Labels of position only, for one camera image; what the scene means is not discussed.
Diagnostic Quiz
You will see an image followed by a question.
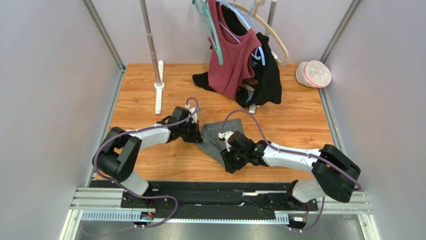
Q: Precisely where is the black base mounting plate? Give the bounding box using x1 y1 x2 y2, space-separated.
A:
114 179 354 222

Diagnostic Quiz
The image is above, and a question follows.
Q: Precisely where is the white rack base foot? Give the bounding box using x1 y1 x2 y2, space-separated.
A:
154 60 166 115

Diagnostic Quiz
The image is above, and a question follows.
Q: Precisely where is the light blue plastic hanger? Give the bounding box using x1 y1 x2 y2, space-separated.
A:
220 4 266 66

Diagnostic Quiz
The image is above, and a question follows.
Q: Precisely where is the grey rack pole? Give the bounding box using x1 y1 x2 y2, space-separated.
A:
267 0 278 26
139 0 158 74

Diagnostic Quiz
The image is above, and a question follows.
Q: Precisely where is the white rack foot right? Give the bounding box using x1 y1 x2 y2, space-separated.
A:
248 104 260 114

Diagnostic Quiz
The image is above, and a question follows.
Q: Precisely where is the grey rack pole left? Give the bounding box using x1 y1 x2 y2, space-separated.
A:
139 0 158 74

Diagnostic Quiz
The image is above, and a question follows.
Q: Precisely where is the beige wooden hanger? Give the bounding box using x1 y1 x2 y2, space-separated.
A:
232 0 289 67

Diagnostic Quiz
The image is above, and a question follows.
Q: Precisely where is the black t-shirt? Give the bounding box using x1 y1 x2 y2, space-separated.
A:
192 0 282 108

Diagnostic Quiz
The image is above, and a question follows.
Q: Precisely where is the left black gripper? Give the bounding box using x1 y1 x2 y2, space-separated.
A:
178 119 203 143

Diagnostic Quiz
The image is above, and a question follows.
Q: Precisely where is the grey rack pole right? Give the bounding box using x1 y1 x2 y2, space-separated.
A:
267 0 278 26

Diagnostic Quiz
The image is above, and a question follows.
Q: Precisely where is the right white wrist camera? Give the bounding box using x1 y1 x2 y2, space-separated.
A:
218 131 234 152

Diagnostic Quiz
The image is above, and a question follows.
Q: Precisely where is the maroon tank top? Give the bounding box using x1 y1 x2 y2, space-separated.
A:
208 0 262 100

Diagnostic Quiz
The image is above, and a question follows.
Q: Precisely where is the grey cloth napkin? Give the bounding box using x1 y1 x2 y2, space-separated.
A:
197 118 244 167

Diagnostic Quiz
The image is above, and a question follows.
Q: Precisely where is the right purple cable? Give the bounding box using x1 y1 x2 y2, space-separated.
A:
219 109 363 192

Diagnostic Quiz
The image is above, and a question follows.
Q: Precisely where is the purple cable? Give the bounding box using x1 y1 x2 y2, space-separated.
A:
219 109 363 192
92 97 200 201

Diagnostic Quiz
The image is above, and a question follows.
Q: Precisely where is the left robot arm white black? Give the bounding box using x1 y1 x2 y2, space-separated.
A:
92 105 203 197

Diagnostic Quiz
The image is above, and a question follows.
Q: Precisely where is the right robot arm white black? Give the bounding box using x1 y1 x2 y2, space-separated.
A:
218 131 361 203

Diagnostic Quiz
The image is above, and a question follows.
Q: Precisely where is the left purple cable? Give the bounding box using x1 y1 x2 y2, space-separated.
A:
92 97 200 201

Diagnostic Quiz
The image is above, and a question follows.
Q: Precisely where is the teal plastic hanger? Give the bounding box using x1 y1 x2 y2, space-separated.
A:
191 0 224 66

